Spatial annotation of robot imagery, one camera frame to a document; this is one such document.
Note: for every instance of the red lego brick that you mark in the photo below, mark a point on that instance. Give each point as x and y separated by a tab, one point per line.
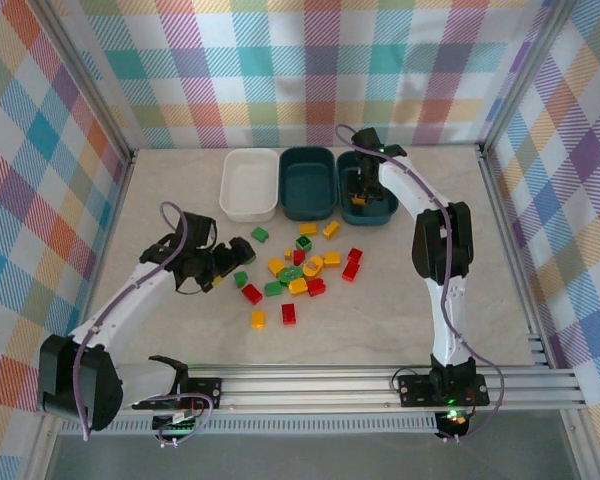
316	286
252	293
298	257
350	270
289	314
355	255

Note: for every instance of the round green lego plate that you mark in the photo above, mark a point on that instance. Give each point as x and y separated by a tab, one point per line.
291	273

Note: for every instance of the oval yellow lego piece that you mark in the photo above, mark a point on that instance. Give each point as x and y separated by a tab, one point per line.
312	266

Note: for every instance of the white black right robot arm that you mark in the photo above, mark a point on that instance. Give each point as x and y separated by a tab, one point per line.
450	320

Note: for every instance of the teal plastic container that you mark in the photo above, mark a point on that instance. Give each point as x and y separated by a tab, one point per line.
380	214
305	185

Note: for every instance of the white plastic container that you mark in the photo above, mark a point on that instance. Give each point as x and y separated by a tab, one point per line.
247	190

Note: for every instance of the plaid cloth backdrop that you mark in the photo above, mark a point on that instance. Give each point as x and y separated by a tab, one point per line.
305	65
25	200
580	200

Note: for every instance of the green terminal controller board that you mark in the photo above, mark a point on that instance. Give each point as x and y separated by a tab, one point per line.
177	425

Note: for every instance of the controller board with orange part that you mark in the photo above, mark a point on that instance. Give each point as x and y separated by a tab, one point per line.
452	422

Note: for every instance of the aluminium side frame rail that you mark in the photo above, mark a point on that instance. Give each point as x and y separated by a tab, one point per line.
513	250
114	215

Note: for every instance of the aluminium front frame rail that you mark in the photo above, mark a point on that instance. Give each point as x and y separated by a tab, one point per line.
305	390

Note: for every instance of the aluminium frame post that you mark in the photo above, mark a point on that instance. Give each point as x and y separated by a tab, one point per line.
90	75
522	75

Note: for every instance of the aluminium frame leg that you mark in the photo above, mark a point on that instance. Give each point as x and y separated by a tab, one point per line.
585	445
42	450

